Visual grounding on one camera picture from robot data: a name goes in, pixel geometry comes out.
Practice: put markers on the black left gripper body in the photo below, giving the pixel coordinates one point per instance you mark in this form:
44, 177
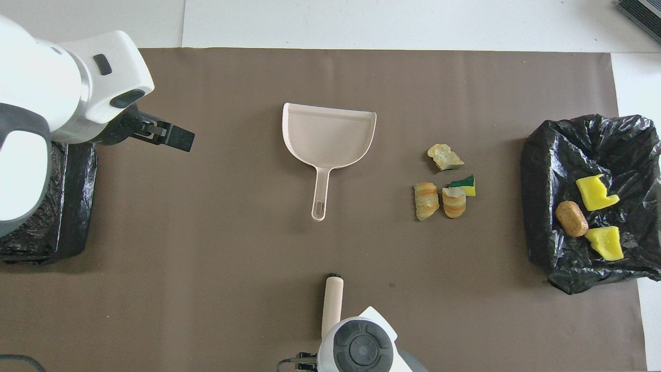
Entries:
126, 128

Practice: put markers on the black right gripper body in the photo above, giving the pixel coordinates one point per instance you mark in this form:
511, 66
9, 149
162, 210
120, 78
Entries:
307, 361

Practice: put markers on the beige hand brush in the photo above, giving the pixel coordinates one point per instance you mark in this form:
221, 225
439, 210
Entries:
333, 305

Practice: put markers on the beige plastic dustpan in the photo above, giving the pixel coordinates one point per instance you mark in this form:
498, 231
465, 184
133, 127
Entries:
328, 134

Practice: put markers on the green and yellow sponge piece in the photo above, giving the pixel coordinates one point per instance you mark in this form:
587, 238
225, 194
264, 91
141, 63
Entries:
466, 185

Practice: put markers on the notched yellow sponge piece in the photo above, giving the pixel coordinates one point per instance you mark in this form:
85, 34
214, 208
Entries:
594, 194

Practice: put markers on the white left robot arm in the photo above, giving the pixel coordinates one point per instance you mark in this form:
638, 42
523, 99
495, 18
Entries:
46, 93

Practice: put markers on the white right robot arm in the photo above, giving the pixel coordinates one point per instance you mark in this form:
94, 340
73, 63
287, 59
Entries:
361, 346

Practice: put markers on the black bag-lined bin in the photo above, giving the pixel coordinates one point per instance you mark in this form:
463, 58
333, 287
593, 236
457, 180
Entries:
72, 206
547, 170

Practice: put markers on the brown paper table mat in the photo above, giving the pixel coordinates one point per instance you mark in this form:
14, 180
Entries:
232, 232

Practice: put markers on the dark ribbed device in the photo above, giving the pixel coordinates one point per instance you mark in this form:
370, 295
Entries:
645, 13

